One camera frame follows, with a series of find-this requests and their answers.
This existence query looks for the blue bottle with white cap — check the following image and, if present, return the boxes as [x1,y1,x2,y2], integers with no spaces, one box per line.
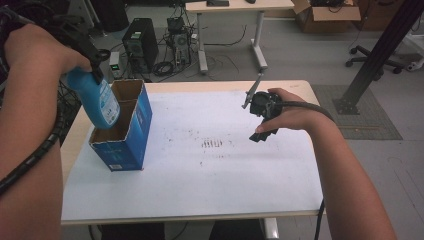
[65,66,122,131]

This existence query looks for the person's dark trousers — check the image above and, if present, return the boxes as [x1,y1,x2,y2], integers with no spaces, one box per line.
[99,219,267,240]

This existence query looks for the open brown cardboard box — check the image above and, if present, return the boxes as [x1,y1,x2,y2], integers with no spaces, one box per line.
[293,0,362,34]

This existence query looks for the white table leg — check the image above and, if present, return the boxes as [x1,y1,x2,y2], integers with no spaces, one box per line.
[263,217,280,240]

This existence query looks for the black office chair base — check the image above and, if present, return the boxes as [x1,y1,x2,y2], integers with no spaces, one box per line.
[344,44,406,76]

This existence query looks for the black computer tower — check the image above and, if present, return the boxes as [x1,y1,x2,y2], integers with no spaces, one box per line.
[121,17,160,73]

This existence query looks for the light wooden desk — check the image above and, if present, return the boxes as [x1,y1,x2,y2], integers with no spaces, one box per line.
[184,0,296,74]

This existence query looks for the coiled black cable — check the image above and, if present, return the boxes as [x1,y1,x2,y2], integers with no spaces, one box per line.
[151,60,175,77]

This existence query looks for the person's right hand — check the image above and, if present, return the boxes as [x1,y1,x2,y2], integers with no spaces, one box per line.
[254,87,335,134]

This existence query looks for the brown cabinet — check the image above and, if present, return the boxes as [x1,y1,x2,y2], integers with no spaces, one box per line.
[358,0,406,32]

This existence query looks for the white paper sheet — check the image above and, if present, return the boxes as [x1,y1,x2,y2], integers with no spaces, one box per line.
[60,89,325,223]

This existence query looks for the person's left hand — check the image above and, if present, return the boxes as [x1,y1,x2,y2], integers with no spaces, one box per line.
[3,23,93,78]

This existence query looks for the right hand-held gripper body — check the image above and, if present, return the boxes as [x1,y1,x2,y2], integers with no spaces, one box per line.
[241,73,285,122]

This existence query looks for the black metal post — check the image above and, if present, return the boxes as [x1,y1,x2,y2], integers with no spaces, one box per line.
[333,0,424,116]

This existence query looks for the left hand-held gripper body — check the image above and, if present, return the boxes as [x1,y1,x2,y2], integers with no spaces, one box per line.
[49,14,112,68]

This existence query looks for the blue cardboard box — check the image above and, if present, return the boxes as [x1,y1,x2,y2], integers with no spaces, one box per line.
[88,78,154,173]

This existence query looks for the open-sided computer case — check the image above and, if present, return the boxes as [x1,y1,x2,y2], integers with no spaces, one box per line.
[166,16,193,68]

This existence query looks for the grey floor mat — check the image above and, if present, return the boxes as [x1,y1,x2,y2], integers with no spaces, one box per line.
[311,84,404,141]

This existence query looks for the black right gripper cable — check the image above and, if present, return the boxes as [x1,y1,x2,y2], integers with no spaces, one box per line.
[274,100,336,240]

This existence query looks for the white power unit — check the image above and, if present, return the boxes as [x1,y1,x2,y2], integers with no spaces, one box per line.
[109,50,122,80]

